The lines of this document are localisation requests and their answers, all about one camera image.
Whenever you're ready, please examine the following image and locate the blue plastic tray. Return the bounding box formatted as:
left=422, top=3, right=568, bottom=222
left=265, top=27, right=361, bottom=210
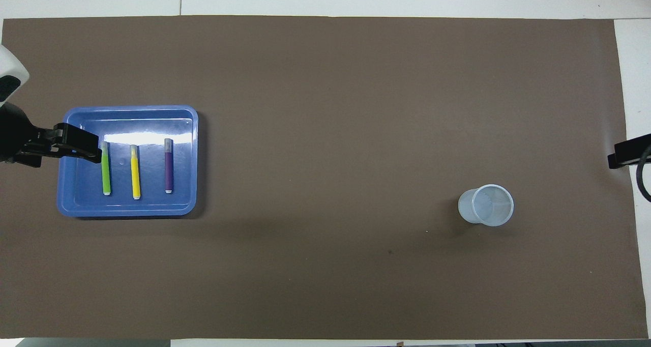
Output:
left=56, top=105, right=199, bottom=219

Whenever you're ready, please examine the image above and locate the purple marker pen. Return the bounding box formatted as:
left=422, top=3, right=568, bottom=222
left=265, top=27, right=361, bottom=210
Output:
left=164, top=138, right=174, bottom=194

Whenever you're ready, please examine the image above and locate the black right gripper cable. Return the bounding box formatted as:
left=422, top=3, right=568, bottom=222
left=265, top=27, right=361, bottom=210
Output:
left=636, top=146, right=651, bottom=203

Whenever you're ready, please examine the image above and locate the brown table mat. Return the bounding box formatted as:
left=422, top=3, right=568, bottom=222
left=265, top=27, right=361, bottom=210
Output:
left=0, top=15, right=649, bottom=340

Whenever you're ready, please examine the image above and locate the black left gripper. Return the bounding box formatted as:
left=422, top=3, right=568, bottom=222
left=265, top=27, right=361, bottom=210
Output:
left=0, top=102, right=101, bottom=167

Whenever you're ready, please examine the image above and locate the translucent plastic cup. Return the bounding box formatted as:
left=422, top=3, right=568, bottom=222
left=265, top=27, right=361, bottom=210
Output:
left=458, top=184, right=515, bottom=227

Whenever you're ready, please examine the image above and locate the yellow marker pen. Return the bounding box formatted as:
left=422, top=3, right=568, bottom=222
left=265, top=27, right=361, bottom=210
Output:
left=130, top=144, right=141, bottom=200

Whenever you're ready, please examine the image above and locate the green marker pen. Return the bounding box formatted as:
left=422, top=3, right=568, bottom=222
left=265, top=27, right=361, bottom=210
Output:
left=101, top=141, right=112, bottom=196

